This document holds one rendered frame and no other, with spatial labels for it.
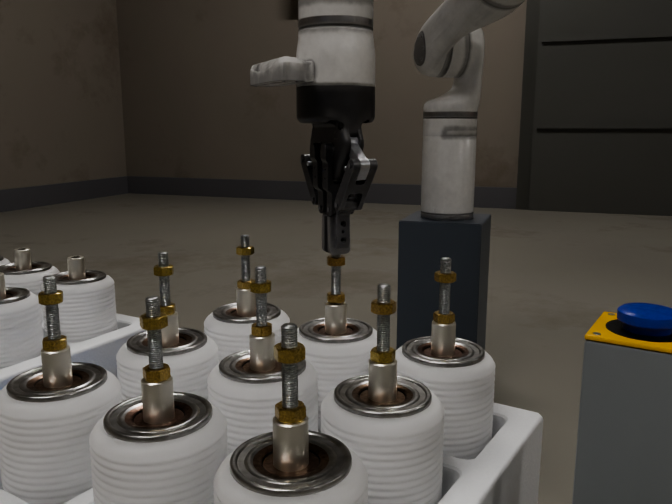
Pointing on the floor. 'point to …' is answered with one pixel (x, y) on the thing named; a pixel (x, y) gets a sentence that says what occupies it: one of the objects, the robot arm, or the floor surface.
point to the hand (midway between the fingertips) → (335, 233)
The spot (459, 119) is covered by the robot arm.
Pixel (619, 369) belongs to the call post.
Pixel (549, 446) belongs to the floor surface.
